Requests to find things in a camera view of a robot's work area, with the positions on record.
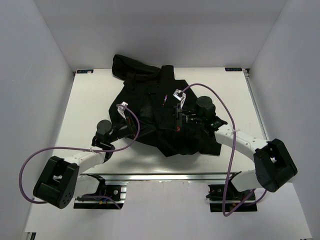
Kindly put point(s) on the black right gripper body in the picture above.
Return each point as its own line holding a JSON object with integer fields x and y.
{"x": 186, "y": 117}

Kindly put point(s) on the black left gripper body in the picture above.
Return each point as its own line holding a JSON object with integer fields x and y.
{"x": 128, "y": 128}

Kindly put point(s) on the black zip jacket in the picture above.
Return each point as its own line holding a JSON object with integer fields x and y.
{"x": 148, "y": 91}

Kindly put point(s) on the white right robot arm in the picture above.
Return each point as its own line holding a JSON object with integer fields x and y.
{"x": 273, "y": 164}

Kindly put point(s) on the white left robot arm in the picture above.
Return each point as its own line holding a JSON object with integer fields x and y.
{"x": 78, "y": 164}

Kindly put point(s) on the blue right corner label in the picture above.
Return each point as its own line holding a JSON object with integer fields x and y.
{"x": 233, "y": 69}

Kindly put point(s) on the blue corner label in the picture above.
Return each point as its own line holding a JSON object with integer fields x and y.
{"x": 84, "y": 71}
{"x": 233, "y": 69}

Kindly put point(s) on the blue left corner label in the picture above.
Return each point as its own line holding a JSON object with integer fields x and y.
{"x": 84, "y": 71}

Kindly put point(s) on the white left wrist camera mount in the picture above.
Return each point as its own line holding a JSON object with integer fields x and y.
{"x": 121, "y": 109}

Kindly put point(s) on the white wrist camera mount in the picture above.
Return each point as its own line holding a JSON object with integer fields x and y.
{"x": 180, "y": 96}
{"x": 121, "y": 109}

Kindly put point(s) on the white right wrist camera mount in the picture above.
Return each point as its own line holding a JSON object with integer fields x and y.
{"x": 180, "y": 96}

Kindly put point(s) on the aluminium front table rail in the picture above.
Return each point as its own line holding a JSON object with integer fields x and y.
{"x": 160, "y": 177}

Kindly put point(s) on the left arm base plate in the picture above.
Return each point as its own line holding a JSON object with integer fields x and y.
{"x": 112, "y": 196}

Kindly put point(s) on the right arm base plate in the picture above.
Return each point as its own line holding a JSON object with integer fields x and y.
{"x": 233, "y": 198}

